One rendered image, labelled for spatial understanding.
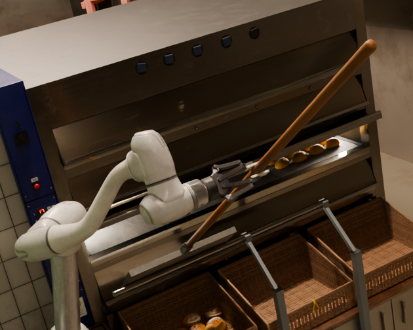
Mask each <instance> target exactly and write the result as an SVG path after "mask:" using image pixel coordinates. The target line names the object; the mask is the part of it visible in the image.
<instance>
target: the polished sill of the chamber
mask: <svg viewBox="0 0 413 330"><path fill-rule="evenodd" d="M367 153H370V146H368V145H365V144H362V145H360V146H358V147H355V148H353V149H350V150H348V151H345V152H343V153H340V154H338V155H336V156H333V157H330V158H328V159H326V160H323V161H321V162H318V163H316V164H314V165H311V166H308V167H306V168H304V169H301V170H299V171H297V172H294V173H292V174H289V175H286V176H284V177H282V178H279V179H276V180H275V181H272V182H270V183H267V184H265V185H262V186H260V187H257V188H255V189H252V190H250V191H248V192H246V193H244V194H242V195H240V196H239V197H238V198H237V199H236V200H235V201H234V202H233V203H232V204H231V205H230V207H229V208H228V209H227V210H226V211H225V212H227V211H230V210H233V209H235V208H238V207H239V206H242V205H245V204H247V203H249V202H252V201H254V200H257V199H259V198H261V197H263V196H266V195H269V194H271V193H274V192H276V191H278V190H281V189H283V188H285V187H288V186H290V185H293V184H295V183H297V182H300V181H302V180H305V179H307V178H309V177H312V176H314V175H317V174H319V173H321V172H324V171H326V170H329V169H331V168H333V167H336V166H339V165H340V164H343V163H345V162H348V161H350V160H353V159H355V158H357V157H360V156H363V155H365V154H367ZM221 203H222V202H220V203H218V204H216V205H213V206H211V207H209V208H206V209H203V210H201V211H198V212H196V213H193V214H191V215H189V216H187V217H184V218H181V219H179V220H177V221H174V222H172V223H169V224H167V225H164V226H162V227H159V228H158V229H155V230H152V231H149V232H147V233H145V234H142V235H140V236H137V237H135V238H133V239H130V240H127V241H126V242H123V243H120V244H118V245H116V246H113V247H110V248H108V249H105V250H103V251H101V252H98V253H95V254H94V255H91V256H89V259H90V263H91V265H92V268H93V267H96V266H98V265H101V264H103V263H106V262H108V261H110V260H112V259H115V258H117V257H120V256H122V255H124V254H127V253H130V252H131V251H134V250H136V249H139V248H142V247H144V246H146V245H148V244H151V243H153V242H156V241H158V240H160V239H163V238H166V237H167V236H170V235H172V234H175V233H177V232H180V231H182V230H184V229H187V228H190V227H192V226H194V225H197V224H199V223H202V222H203V221H206V220H207V219H208V218H209V217H210V216H211V215H212V213H213V212H214V211H215V210H216V209H217V207H218V206H219V205H220V204H221ZM225 212H224V213H225Z"/></svg>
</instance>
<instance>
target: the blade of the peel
mask: <svg viewBox="0 0 413 330"><path fill-rule="evenodd" d="M236 232H237V231H236V229H235V227H231V228H230V229H227V230H224V231H222V232H219V233H218V234H215V235H213V236H210V237H208V238H205V239H204V240H201V241H199V242H196V243H195V244H194V245H193V247H192V249H191V250H190V251H189V252H187V253H185V254H182V252H181V250H180V249H179V250H178V251H175V252H173V253H170V254H168V255H165V256H164V257H161V258H159V259H156V260H154V261H152V262H150V263H147V264H145V265H142V266H139V267H138V268H135V269H133V270H130V271H129V272H128V274H127V276H126V278H125V280H124V282H123V284H122V287H123V286H125V285H128V284H130V283H132V282H135V281H136V280H139V279H141V278H144V277H146V276H149V275H150V274H153V273H155V272H157V271H160V270H162V269H164V268H166V267H169V266H171V265H174V264H176V263H179V262H180V261H183V260H185V259H187V258H190V257H192V256H194V255H196V254H198V253H201V252H203V251H206V250H208V249H210V248H213V247H215V246H217V245H220V244H222V243H224V242H226V241H228V240H229V239H230V238H231V237H232V236H233V235H234V234H235V233H236Z"/></svg>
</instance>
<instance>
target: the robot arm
mask: <svg viewBox="0 0 413 330"><path fill-rule="evenodd" d="M130 146H131V149H132V150H131V151H130V152H129V153H128V154H127V157H126V160H124V161H122V162H121V163H120V164H118V165H117V166H116V167H114V169H112V171H111V172H110V173H109V175H108V176H107V177H106V179H105V181H104V183H103V185H102V186H101V188H100V190H99V192H98V194H97V195H96V198H95V199H94V201H93V203H92V205H91V206H90V208H89V210H88V212H87V211H86V209H85V208H84V207H83V205H81V204H80V203H78V202H75V201H65V202H61V203H59V204H57V205H55V206H53V207H52V208H51V209H49V210H48V211H47V212H46V213H44V214H43V215H42V216H41V218H40V219H39V220H38V221H37V222H36V223H35V224H34V225H33V226H32V227H31V228H30V229H29V230H28V231H27V233H25V234H23V235H21V237H19V239H18V240H17V241H16V243H15V247H14V251H15V254H16V255H17V257H18V258H20V259H21V260H23V261H28V262H38V261H44V260H46V259H50V263H51V274H52V294H53V305H54V327H52V329H51V330H89V329H87V328H86V326H85V325H83V324H82V323H81V319H80V303H79V273H78V258H77V252H78V250H79V248H80V247H81V243H82V242H84V241H85V240H87V239H89V238H90V237H91V236H92V235H93V234H94V233H95V232H96V231H97V230H98V229H99V228H100V226H101V224H102V223H103V221H104V219H105V217H106V215H107V213H108V211H109V209H110V207H111V205H112V203H113V201H114V199H115V197H116V195H117V193H118V191H119V189H120V187H121V185H122V184H123V183H124V182H125V181H126V180H128V179H131V178H133V179H134V180H135V181H138V182H145V184H146V187H147V193H148V195H147V196H145V197H144V198H143V200H142V201H141V202H140V205H139V210H140V213H141V215H142V217H143V218H144V221H145V222H146V223H148V224H150V225H160V224H164V223H169V222H172V221H175V220H177V219H180V218H182V217H184V216H186V215H187V214H188V213H189V212H191V211H194V210H196V209H198V208H200V207H202V206H206V205H207V204H208V202H210V201H212V200H215V199H217V198H225V199H227V202H228V203H231V201H232V200H233V199H234V198H237V197H238V196H240V195H242V194H244V193H246V192H248V191H249V190H251V189H252V188H253V187H254V185H253V183H254V182H257V181H259V180H260V179H261V177H262V176H264V175H267V174H268V173H269V170H266V171H264V172H261V173H258V174H255V175H252V176H250V178H249V179H246V180H243V181H238V182H232V183H230V182H229V181H228V178H229V177H231V176H233V175H235V174H236V173H238V172H240V171H241V170H243V171H244V172H245V171H247V170H249V169H251V168H253V167H254V166H255V165H256V164H257V163H258V162H259V161H258V162H255V163H253V162H252V161H250V162H247V163H242V162H241V161H240V160H236V161H233V162H229V163H226V164H222V165H213V167H212V168H211V170H212V175H211V176H208V177H206V178H204V179H200V180H199V179H194V180H192V181H189V182H187V183H183V184H181V183H180V180H179V179H178V176H177V174H176V170H175V166H174V162H173V159H172V156H171V154H170V151H169V149H168V147H167V145H166V143H165V141H164V139H163V138H162V137H161V135H160V134H159V133H158V132H156V131H154V130H146V131H143V132H138V133H135V135H134V136H133V137H132V141H131V144H130ZM236 166H238V167H237V168H235V169H234V170H232V171H230V172H228V173H226V174H224V175H222V174H217V172H219V171H221V170H225V169H228V168H232V167H236ZM245 185H248V186H247V187H245V188H243V189H241V190H239V191H237V192H235V193H234V194H233V195H232V194H229V195H227V193H228V191H229V190H230V189H233V188H237V187H242V186H245Z"/></svg>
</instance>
